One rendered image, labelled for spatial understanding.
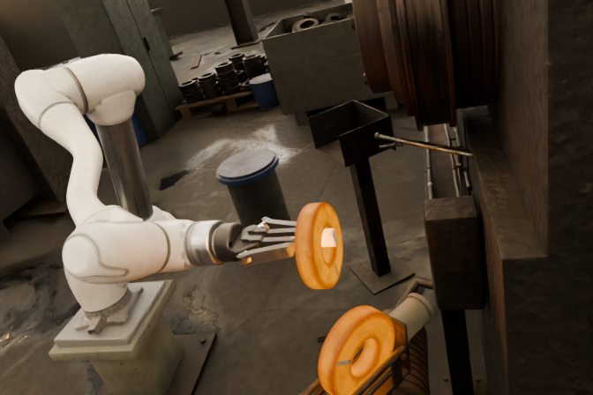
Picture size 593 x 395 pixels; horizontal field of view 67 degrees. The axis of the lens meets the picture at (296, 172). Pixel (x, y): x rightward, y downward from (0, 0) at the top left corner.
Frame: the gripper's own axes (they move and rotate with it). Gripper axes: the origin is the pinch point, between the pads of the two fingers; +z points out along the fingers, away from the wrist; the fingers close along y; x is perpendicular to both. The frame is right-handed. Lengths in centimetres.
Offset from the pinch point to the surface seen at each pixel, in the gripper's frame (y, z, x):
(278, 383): -27, -47, -82
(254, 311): -58, -71, -81
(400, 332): 7.2, 12.8, -15.2
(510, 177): -13.0, 32.3, 1.0
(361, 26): -24.1, 10.5, 29.7
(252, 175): -102, -75, -39
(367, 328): 11.8, 9.4, -9.2
